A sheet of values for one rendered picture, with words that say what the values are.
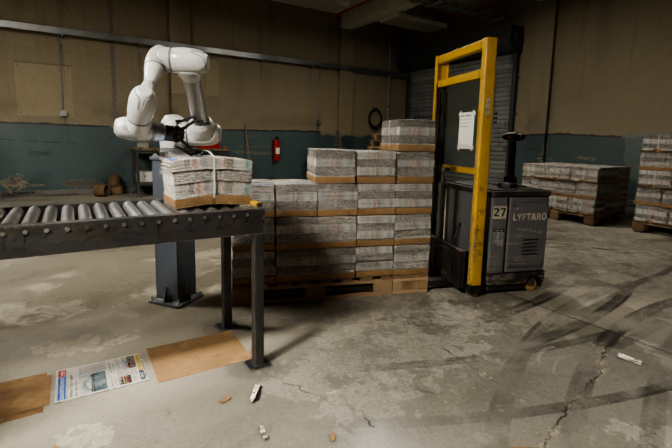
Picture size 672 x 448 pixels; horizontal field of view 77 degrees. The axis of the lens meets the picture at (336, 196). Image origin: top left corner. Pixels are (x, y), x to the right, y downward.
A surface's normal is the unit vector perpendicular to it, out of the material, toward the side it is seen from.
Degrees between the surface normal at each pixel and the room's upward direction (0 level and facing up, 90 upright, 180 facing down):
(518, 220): 90
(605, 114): 90
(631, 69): 90
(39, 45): 90
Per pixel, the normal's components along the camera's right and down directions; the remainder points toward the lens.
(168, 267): -0.37, 0.11
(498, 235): 0.25, 0.14
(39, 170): 0.53, 0.12
